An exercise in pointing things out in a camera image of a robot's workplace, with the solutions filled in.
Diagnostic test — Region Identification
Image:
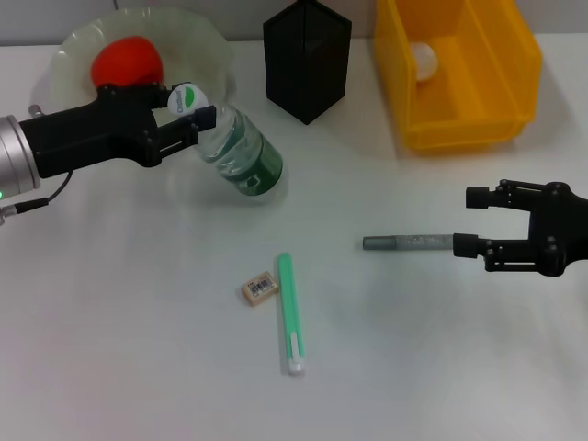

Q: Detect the white paper ball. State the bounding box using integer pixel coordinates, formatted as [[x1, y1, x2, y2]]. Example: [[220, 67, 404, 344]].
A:
[[410, 40, 441, 84]]

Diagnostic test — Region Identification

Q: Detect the black mesh pen holder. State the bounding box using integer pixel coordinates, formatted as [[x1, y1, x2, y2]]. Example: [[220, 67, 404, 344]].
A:
[[262, 0, 354, 127]]

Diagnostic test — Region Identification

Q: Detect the green pen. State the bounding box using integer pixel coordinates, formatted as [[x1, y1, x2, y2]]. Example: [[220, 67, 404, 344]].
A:
[[276, 252, 308, 378]]

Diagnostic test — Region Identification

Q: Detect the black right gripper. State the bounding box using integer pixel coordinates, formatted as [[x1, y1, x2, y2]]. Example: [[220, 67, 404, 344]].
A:
[[452, 178, 588, 278]]

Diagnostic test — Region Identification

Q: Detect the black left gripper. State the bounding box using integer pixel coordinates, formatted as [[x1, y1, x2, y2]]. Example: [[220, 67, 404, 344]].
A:
[[19, 82, 219, 180]]

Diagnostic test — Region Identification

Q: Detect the orange toy fruit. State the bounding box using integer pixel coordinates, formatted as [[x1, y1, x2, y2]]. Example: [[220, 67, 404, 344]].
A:
[[89, 36, 165, 89]]

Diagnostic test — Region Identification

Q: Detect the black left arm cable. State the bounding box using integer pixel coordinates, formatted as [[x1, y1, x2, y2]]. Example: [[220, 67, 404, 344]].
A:
[[0, 170, 75, 222]]

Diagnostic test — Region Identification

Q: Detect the beige eraser with barcode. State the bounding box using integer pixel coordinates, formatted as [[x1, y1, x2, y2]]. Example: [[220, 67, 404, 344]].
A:
[[240, 271, 281, 309]]

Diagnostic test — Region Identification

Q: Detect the pale green glass fruit plate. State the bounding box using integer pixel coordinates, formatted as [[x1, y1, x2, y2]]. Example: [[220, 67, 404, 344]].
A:
[[44, 6, 236, 121]]

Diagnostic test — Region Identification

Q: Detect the clear green-label water bottle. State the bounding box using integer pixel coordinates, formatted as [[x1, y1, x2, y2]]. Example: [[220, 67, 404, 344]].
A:
[[166, 82, 284, 209]]

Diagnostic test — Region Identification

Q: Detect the grey glitter pen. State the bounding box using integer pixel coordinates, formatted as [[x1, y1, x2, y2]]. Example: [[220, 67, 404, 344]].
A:
[[362, 233, 456, 254]]

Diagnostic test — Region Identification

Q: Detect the yellow plastic bin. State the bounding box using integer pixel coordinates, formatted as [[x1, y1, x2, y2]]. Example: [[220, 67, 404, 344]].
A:
[[372, 0, 545, 155]]

